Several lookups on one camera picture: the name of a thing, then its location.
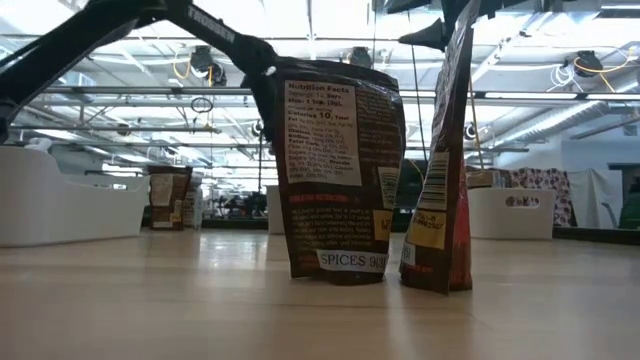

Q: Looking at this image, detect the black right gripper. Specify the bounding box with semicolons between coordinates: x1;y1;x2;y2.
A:
398;0;507;52

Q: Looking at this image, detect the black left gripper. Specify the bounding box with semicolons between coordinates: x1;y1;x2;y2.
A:
241;57;279;147

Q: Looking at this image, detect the white plastic storage bin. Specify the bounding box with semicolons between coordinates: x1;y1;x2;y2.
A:
265;184;287;236
466;187;558;241
0;138;152;250

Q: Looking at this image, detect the white-lidded glass spice jar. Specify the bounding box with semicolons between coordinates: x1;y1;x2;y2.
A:
180;174;204;231

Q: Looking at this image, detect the black monitor screen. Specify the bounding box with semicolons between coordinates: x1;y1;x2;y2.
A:
402;158;427;210

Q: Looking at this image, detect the floral patterned cloth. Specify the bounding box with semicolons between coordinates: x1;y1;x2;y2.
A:
464;166;577;228

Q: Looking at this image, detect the white cloth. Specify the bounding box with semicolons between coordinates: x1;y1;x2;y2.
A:
567;168;626;229

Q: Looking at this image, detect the black hanging power cable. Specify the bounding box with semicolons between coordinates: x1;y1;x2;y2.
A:
409;47;427;162

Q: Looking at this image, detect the black ceiling cable reel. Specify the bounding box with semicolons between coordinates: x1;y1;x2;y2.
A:
573;49;605;79
349;46;374;69
188;44;228;88

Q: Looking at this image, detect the yellow hanging cable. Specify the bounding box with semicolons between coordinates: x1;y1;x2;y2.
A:
467;79;485;172

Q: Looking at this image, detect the metal ceiling rail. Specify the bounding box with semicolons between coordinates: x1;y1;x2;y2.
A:
0;85;640;102

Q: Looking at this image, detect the silver air duct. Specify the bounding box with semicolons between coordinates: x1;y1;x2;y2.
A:
492;82;640;147

